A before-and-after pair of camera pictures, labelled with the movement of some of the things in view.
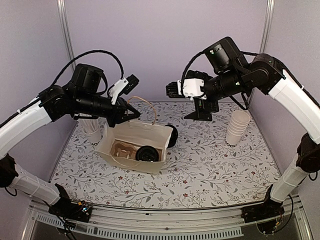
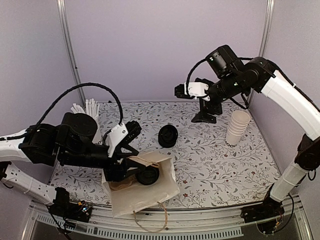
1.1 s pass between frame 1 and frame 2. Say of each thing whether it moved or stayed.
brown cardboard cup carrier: moved
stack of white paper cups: stayed
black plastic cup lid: moved
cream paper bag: moved
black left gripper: moved
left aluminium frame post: stayed
